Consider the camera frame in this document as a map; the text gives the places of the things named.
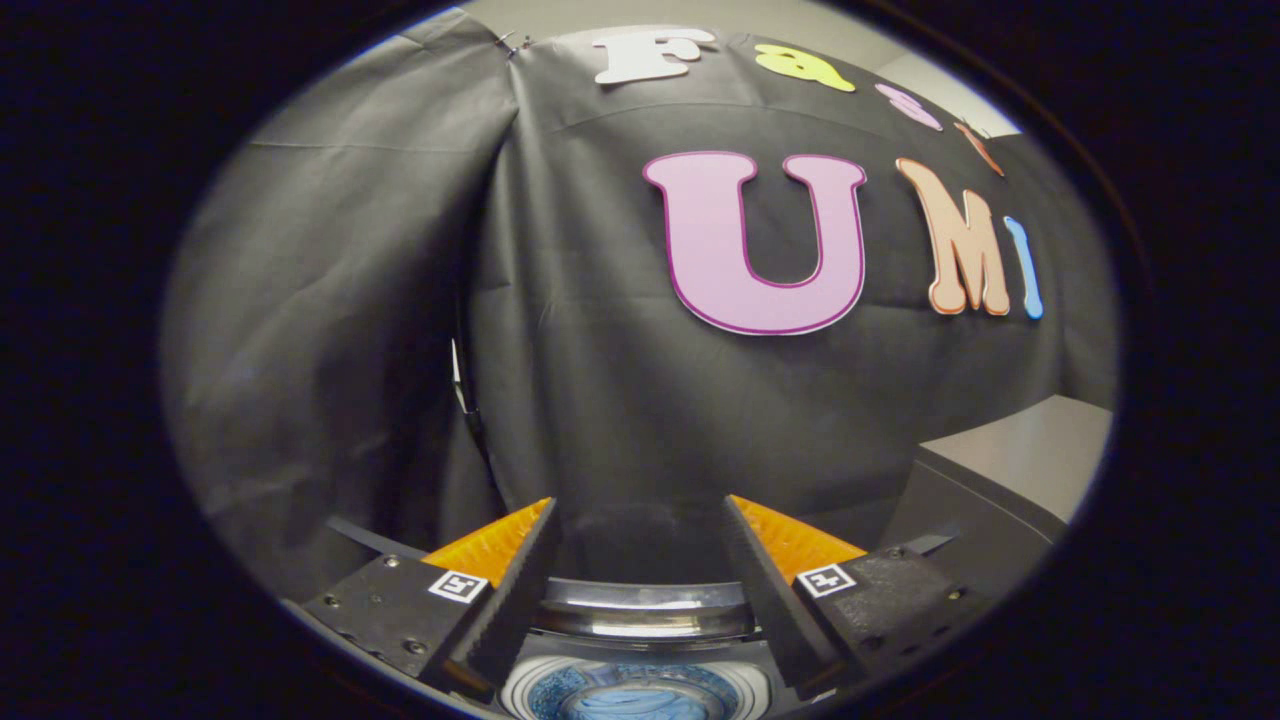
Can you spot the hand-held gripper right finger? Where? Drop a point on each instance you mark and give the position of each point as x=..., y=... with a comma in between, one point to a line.
x=775, y=600

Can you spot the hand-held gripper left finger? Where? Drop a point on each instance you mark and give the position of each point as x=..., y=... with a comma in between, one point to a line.
x=505, y=600

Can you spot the light blue shirt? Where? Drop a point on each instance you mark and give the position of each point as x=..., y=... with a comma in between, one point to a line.
x=640, y=706

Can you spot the black backdrop cloth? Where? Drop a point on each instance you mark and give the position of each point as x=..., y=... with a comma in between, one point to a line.
x=600, y=400

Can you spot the beige cabinet with grey top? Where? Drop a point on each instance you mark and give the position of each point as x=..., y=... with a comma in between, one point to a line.
x=1010, y=470

